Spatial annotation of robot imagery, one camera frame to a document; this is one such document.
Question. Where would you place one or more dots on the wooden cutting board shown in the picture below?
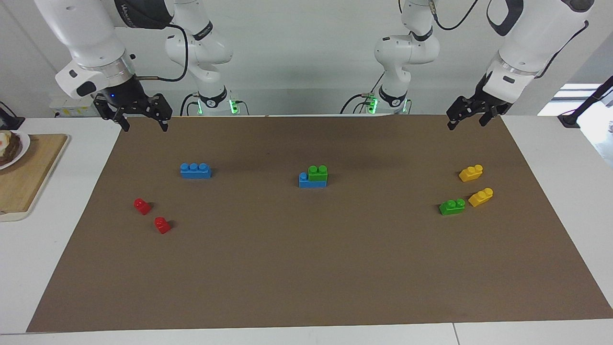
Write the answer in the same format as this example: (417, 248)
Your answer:
(33, 172)

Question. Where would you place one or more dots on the red single-stud brick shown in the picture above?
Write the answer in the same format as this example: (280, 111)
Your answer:
(162, 225)
(142, 206)

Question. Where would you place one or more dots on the black clamp stand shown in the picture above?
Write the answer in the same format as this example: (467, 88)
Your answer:
(586, 100)

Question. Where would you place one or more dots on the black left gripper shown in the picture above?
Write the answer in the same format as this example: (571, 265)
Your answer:
(483, 103)

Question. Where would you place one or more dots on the brown table mat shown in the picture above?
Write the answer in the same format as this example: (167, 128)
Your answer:
(306, 268)

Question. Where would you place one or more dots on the brown food on plate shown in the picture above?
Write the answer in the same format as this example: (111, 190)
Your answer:
(8, 149)

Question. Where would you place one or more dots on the plain green two-stud brick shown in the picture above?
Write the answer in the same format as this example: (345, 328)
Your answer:
(318, 174)

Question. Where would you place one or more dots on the blue three-stud brick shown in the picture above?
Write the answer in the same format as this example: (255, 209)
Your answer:
(311, 183)
(196, 171)

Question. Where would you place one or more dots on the white plate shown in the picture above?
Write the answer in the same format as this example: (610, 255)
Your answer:
(24, 146)

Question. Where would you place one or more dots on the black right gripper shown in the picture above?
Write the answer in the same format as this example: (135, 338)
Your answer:
(124, 98)

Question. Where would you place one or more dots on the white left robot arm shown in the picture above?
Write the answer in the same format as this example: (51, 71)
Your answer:
(527, 43)

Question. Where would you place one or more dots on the black desk device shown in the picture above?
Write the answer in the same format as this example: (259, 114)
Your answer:
(9, 122)

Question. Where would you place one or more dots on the yellow two-stud brick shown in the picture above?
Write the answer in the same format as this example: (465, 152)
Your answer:
(481, 197)
(471, 173)

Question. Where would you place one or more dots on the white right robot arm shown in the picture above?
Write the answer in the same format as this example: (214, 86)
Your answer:
(86, 33)

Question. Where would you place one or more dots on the white power strip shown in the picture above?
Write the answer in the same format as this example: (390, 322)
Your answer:
(64, 108)

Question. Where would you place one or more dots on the green brick with printed studs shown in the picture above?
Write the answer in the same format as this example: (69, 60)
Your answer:
(452, 207)

